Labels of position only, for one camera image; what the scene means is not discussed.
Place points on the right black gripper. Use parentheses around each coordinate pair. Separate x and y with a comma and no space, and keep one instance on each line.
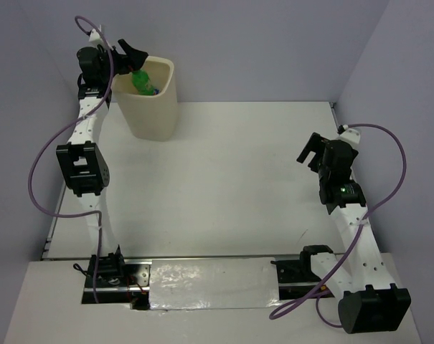
(316,143)

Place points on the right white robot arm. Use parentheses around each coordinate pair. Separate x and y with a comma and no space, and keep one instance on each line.
(368,297)

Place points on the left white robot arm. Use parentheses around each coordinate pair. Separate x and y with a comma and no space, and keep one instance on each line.
(82,164)

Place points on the green plastic bottle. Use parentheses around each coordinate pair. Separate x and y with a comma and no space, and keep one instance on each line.
(142,83)

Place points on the beige plastic bin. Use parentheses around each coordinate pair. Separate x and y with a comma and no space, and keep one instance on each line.
(150,117)

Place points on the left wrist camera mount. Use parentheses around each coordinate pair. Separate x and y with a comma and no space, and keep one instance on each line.
(96,38)

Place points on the silver reflective sheet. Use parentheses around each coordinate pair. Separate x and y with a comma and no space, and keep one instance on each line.
(213,284)

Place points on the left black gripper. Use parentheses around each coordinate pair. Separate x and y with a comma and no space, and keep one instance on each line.
(133,59)

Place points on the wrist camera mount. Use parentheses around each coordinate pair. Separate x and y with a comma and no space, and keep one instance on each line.
(96,38)
(349,135)

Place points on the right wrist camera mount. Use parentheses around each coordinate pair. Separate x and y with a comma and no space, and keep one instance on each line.
(349,135)

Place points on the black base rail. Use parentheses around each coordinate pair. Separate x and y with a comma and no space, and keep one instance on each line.
(294,281)

